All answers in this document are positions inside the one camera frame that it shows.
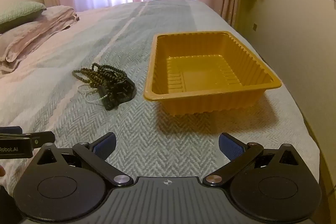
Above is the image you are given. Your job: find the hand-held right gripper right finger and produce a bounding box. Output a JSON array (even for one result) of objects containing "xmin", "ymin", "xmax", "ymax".
[{"xmin": 205, "ymin": 132, "xmax": 302, "ymax": 186}]

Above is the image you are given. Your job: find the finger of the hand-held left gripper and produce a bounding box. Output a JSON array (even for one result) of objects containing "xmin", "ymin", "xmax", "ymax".
[
  {"xmin": 0, "ymin": 131, "xmax": 55, "ymax": 148},
  {"xmin": 0, "ymin": 126, "xmax": 22, "ymax": 134}
]

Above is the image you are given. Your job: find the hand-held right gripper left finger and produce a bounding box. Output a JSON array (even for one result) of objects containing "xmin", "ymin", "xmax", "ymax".
[{"xmin": 35, "ymin": 132, "xmax": 133, "ymax": 186}]

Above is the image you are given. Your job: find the white pearl necklace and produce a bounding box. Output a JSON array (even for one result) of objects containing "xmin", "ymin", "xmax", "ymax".
[{"xmin": 77, "ymin": 84, "xmax": 109, "ymax": 104}]

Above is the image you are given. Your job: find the black binder clip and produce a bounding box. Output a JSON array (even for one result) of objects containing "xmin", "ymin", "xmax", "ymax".
[{"xmin": 104, "ymin": 79, "xmax": 136, "ymax": 111}]

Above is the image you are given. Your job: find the yellow plastic tray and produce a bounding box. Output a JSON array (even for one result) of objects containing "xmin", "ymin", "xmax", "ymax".
[{"xmin": 143, "ymin": 30, "xmax": 282, "ymax": 117}]

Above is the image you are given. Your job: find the grey herringbone bedspread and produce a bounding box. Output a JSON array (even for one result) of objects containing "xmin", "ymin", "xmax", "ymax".
[{"xmin": 0, "ymin": 0, "xmax": 321, "ymax": 198}]

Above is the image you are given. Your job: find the green pillow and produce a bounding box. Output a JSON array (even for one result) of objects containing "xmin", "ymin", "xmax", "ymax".
[{"xmin": 0, "ymin": 1, "xmax": 47, "ymax": 34}]

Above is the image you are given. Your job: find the striped beige curtain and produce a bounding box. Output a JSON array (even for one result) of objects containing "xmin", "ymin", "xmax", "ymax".
[{"xmin": 220, "ymin": 0, "xmax": 248, "ymax": 28}]

